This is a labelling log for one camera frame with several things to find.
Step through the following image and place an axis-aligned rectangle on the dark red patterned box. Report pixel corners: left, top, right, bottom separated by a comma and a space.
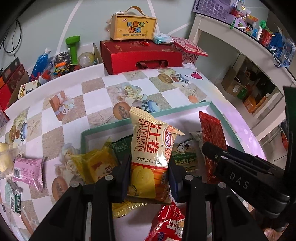
6, 64, 26, 93

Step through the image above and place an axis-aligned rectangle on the blue bead bottle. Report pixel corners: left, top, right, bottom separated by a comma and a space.
31, 48, 52, 78

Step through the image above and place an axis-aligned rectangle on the brown cardboard toy box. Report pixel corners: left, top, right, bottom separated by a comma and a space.
8, 43, 104, 100

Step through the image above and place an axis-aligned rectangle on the checkered printed tablecloth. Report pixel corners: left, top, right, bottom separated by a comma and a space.
0, 66, 269, 241

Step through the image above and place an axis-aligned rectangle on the teal brick-print snack packet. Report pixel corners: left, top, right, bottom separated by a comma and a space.
3, 178, 23, 215

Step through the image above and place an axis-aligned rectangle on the black box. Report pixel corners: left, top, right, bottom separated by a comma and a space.
0, 57, 21, 77

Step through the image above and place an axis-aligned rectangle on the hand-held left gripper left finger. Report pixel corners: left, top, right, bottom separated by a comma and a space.
29, 153, 132, 241

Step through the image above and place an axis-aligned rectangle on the pink snack packet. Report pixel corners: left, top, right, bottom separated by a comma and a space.
12, 156, 45, 193

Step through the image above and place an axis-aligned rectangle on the tan gift box with handle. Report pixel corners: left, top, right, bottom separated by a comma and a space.
106, 6, 158, 42

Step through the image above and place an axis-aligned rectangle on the clear packet of yellow cakes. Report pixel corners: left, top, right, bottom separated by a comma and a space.
0, 142, 18, 179

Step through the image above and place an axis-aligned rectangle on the long red snack packet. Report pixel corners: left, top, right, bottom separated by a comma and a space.
199, 111, 228, 184

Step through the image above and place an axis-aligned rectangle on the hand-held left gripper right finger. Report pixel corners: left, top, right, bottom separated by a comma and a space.
168, 158, 265, 241

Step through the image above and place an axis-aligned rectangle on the red peanut snack bag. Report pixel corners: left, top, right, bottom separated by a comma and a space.
144, 202, 186, 241

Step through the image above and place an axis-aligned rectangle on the cream swiss roll packet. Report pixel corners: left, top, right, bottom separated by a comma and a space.
129, 107, 185, 205

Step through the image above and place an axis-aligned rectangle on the dark green snack packet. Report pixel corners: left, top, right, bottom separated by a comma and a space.
112, 137, 132, 165

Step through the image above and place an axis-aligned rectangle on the blue transparent bag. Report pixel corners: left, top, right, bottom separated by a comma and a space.
269, 32, 296, 67

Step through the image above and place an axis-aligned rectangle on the green dumbbell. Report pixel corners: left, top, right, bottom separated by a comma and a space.
65, 35, 81, 65

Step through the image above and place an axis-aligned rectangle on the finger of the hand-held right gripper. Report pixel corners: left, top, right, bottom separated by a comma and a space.
202, 142, 285, 175

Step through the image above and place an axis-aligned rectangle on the yellow tin box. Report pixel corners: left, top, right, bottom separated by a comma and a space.
18, 81, 39, 100

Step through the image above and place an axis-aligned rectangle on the red gift box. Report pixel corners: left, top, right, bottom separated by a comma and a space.
100, 39, 185, 75

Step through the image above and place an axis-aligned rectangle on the yellow transparent snack packet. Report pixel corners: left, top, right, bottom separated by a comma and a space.
70, 138, 145, 219

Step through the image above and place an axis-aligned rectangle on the orange cardboard box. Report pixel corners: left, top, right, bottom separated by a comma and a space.
243, 94, 266, 113

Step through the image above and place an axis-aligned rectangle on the colourful toy pile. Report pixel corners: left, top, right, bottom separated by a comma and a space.
47, 51, 80, 76

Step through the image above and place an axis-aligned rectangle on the green rimmed white tray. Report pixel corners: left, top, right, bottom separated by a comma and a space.
81, 101, 245, 241

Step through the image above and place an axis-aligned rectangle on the green cartoon snack packet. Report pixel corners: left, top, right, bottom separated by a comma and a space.
172, 137, 204, 178

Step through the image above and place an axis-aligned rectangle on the red patterned box lid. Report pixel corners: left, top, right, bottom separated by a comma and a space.
172, 36, 208, 67

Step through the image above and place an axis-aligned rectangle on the purple plastic basket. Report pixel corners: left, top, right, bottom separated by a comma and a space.
192, 0, 234, 22

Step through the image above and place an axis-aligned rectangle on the white desk shelf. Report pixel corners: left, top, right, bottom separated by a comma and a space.
188, 13, 296, 139

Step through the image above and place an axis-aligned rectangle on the clear plastic ball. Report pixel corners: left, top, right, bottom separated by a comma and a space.
78, 52, 96, 67

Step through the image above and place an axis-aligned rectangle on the blue wet wipes pack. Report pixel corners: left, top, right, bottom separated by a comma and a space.
152, 33, 174, 45

